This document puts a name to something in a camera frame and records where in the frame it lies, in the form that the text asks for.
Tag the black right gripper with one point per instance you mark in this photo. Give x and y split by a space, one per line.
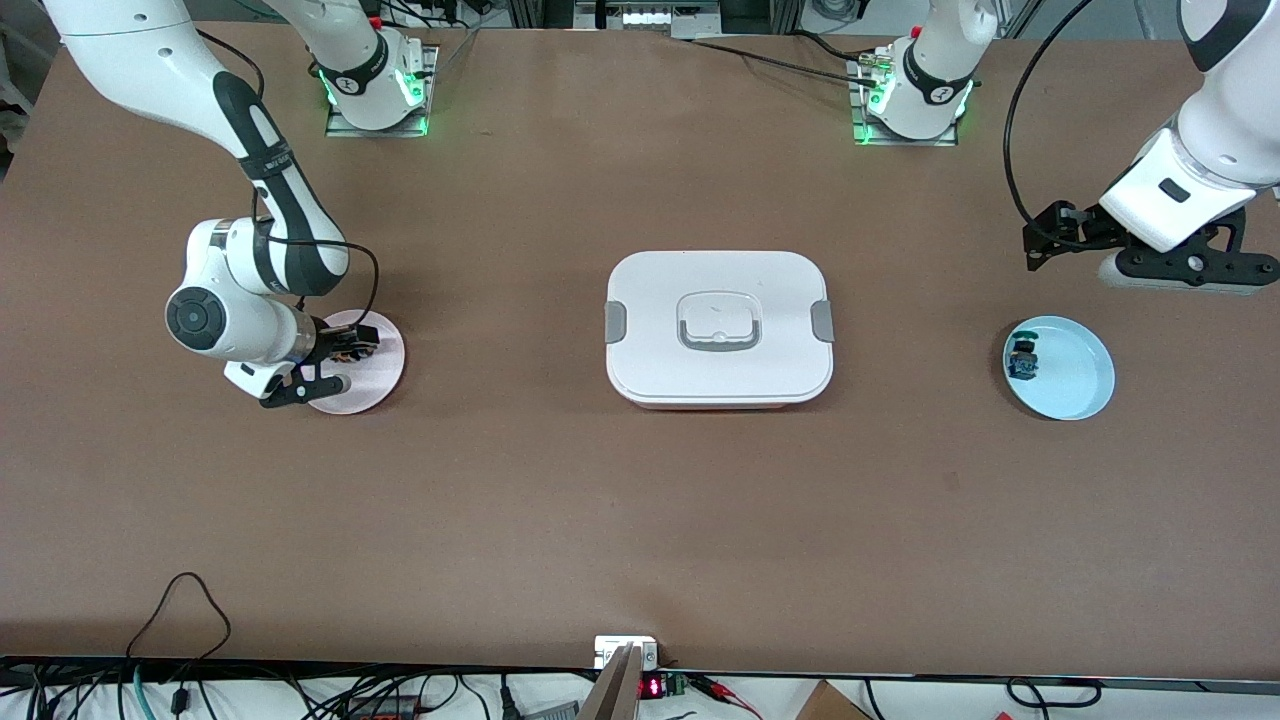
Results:
328 341

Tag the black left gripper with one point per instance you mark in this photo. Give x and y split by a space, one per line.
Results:
1084 229

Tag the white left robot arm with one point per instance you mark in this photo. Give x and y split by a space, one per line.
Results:
1225 120

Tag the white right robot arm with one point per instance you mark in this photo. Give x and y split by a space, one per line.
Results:
130 60

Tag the white lidded box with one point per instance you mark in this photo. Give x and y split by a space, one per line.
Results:
650 300

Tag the brown cardboard box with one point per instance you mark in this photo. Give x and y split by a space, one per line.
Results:
830 705

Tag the pink round plate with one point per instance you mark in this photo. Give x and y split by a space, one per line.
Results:
375 385

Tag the light blue round plate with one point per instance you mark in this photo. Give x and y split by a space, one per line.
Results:
1075 370

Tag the grey power adapter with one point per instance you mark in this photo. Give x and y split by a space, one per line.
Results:
550 713

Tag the grey rack with lights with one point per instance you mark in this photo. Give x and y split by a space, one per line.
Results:
650 17

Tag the red digit display board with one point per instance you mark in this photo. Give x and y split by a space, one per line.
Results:
652 687

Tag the red clip leads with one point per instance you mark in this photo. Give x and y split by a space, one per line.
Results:
715 687

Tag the black right camera bracket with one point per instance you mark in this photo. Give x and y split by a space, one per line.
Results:
300 390

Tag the black camera bracket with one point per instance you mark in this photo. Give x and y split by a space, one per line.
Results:
300 390
1195 262

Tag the black left camera bracket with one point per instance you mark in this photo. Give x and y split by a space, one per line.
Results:
1195 262

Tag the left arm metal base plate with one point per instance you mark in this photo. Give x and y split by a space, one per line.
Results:
900 142

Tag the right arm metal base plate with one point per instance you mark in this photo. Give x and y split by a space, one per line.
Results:
345 130

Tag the white switch socket box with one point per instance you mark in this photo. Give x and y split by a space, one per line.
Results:
610 648

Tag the aluminium profile post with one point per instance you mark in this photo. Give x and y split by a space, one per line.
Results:
615 690

